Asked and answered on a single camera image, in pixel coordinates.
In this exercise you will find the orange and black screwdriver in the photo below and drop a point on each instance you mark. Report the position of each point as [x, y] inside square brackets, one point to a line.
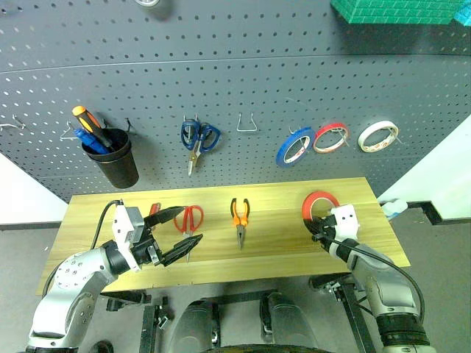
[86, 119]

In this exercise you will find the white tape roll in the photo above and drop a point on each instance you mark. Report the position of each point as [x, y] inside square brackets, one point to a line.
[379, 124]

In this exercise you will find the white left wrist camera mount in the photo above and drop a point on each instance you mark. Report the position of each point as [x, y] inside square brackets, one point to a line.
[123, 224]

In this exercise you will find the orange and black pliers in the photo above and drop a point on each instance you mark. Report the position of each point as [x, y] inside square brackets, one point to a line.
[241, 220]

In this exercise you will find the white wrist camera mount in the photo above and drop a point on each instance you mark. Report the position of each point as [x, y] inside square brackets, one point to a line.
[123, 224]
[346, 220]

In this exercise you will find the silver double peg hook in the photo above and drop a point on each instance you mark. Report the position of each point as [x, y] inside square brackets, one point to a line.
[190, 118]

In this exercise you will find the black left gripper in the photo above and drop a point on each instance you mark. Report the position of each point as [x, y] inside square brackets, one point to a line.
[147, 250]

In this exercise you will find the blue and white object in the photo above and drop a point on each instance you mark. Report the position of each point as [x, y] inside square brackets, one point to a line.
[393, 209]

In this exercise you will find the silver round object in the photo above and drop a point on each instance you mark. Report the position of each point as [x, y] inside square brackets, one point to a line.
[147, 3]

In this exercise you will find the dark grey rounded shape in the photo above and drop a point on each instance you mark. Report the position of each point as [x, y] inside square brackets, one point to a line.
[283, 320]
[198, 323]

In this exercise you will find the thin red tape roll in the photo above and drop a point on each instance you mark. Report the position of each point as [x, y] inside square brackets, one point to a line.
[333, 126]

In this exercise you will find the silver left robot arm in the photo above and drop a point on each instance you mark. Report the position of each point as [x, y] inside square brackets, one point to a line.
[73, 272]

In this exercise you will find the green brick pattern box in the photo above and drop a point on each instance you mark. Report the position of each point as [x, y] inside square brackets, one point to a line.
[386, 11]

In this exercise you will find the dark grey perforated pegboard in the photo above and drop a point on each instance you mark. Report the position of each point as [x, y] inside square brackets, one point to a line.
[235, 73]

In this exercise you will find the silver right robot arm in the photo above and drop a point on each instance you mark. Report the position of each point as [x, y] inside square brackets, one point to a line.
[390, 290]

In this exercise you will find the black angled wall rail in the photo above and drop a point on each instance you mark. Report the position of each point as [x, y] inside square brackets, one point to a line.
[427, 211]

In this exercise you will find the black metal table frame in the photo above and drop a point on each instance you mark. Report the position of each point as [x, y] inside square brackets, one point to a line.
[149, 331]

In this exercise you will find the black caster wheel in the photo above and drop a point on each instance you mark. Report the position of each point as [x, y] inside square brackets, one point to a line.
[101, 347]

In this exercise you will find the black peg hook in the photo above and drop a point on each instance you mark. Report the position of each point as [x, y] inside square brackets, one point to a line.
[129, 125]

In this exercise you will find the wide red tape roll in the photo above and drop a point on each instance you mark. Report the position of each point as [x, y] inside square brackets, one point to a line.
[312, 196]

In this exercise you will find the black plastic cup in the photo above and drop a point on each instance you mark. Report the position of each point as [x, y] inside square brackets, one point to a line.
[117, 169]

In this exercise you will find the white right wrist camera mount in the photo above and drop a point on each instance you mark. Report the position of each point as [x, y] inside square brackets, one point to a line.
[346, 220]

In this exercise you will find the teal box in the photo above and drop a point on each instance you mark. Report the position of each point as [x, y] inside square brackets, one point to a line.
[464, 16]

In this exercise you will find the blue tape roll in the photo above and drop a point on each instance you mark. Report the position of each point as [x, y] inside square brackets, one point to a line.
[280, 156]

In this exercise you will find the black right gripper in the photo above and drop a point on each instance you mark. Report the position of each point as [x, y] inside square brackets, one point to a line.
[325, 229]

